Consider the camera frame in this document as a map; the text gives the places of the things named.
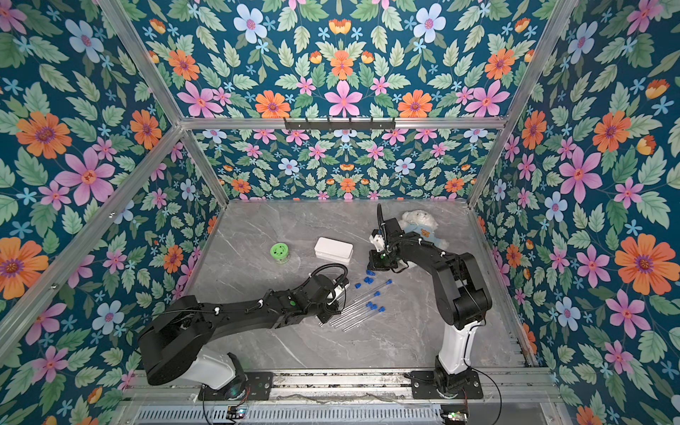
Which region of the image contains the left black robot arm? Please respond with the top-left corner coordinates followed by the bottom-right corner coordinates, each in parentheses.
top-left (139, 263), bottom-right (349, 385)

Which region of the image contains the white teddy bear blue shirt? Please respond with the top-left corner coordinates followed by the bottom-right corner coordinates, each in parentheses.
top-left (398, 210), bottom-right (449, 250)

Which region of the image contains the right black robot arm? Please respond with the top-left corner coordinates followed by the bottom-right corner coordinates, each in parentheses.
top-left (368, 206), bottom-right (492, 397)

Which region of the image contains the white rectangular plastic box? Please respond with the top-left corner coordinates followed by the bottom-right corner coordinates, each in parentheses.
top-left (314, 237), bottom-right (354, 265)

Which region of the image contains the white ventilation grille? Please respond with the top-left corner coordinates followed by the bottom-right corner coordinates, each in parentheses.
top-left (132, 405), bottom-right (443, 424)

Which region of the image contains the green lidded small jar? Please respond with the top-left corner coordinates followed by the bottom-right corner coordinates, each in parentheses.
top-left (270, 243), bottom-right (290, 264)

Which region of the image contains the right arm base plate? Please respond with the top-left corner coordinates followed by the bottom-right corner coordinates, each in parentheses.
top-left (405, 369), bottom-right (483, 400)

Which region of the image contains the black hook rail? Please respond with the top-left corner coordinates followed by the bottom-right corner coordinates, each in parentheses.
top-left (284, 118), bottom-right (397, 131)

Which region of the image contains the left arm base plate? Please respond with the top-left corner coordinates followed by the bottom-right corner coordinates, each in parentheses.
top-left (198, 372), bottom-right (274, 402)

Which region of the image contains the aluminium front rail frame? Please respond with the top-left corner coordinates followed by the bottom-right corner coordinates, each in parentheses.
top-left (122, 368), bottom-right (562, 406)

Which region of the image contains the test tube group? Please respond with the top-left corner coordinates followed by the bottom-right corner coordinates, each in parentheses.
top-left (330, 302), bottom-right (377, 327)
top-left (331, 302), bottom-right (379, 329)
top-left (342, 306), bottom-right (386, 332)

